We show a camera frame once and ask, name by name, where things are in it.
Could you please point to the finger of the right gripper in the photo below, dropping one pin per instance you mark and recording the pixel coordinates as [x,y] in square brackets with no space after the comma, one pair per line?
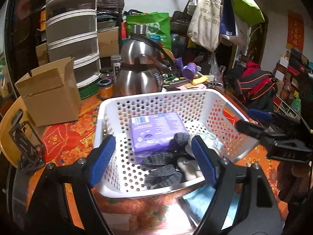
[252,130]
[264,118]

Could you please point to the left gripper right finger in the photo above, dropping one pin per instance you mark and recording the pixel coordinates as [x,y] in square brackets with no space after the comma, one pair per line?
[243,201]

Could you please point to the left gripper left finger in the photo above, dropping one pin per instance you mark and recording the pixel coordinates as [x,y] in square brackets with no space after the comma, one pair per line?
[49,205]

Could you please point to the white printed plastic package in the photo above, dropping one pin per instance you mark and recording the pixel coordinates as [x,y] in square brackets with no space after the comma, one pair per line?
[195,208]

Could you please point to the grey knit work gloves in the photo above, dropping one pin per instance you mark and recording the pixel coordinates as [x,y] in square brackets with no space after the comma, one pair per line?
[163,166]

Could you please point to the purple tissue pack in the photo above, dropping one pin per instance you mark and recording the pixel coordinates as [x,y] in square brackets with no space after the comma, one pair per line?
[153,133]

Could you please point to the light blue mask pack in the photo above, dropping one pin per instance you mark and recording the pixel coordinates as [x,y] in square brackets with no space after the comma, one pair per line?
[208,163]

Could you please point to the person's right hand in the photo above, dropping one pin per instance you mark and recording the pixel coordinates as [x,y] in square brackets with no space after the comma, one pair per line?
[293,181]

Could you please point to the red black striped jacket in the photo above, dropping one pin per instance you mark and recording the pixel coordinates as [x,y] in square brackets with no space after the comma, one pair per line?
[253,87]

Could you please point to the red floral tablecloth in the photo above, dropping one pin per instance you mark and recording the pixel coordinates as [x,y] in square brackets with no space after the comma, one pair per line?
[129,204]

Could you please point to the black folding phone stand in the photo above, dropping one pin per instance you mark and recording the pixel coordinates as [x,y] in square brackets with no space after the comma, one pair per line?
[31,155]

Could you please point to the purple plastic cup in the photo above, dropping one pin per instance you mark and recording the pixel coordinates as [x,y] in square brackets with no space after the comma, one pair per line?
[189,71]

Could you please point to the white blue hanging bag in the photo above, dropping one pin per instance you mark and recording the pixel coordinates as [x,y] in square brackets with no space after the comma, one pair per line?
[232,28]

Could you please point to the white perforated plastic basket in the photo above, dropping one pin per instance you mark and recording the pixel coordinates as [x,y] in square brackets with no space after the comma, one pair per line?
[205,111]

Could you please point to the beige canvas tote bag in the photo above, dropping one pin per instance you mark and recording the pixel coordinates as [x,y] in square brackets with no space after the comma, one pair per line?
[204,28]

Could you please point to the open cardboard box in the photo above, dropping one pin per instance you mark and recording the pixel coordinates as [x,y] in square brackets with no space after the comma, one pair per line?
[50,93]

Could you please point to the lime green hanging bag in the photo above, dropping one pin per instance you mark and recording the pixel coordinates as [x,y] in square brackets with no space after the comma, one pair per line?
[248,11]

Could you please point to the orange glass jar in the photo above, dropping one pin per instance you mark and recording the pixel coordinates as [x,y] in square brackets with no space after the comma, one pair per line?
[105,87]

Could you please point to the stainless steel gourd kettle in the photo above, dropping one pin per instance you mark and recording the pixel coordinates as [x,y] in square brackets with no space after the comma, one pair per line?
[143,63]

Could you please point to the green shopping bag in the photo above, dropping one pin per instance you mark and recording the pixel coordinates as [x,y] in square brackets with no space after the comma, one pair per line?
[158,24]

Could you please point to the stacked mesh food cover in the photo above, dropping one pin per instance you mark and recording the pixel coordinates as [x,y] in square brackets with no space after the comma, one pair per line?
[71,31]

